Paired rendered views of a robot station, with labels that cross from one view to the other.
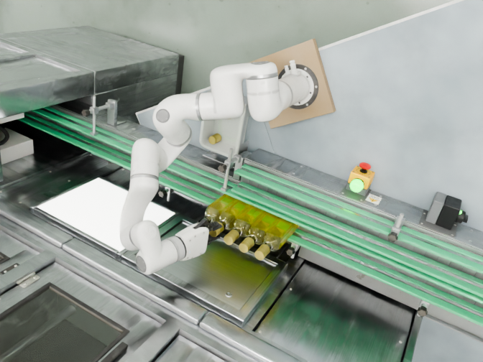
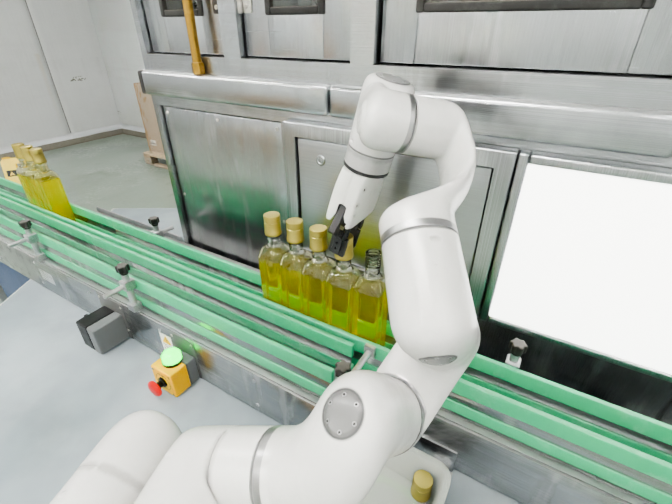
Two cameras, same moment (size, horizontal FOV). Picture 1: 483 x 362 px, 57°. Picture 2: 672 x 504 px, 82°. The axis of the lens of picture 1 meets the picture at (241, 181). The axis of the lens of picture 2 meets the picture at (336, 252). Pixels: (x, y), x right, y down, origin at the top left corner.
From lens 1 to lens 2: 1.17 m
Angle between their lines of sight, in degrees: 53
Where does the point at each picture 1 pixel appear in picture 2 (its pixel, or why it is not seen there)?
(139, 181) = (406, 209)
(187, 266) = (397, 187)
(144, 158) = (405, 276)
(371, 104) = not seen: hidden behind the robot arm
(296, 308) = (266, 191)
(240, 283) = (320, 191)
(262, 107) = (114, 432)
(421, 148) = (76, 406)
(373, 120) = not seen: hidden behind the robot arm
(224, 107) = (190, 442)
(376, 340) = (197, 184)
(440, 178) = (87, 368)
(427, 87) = not seen: outside the picture
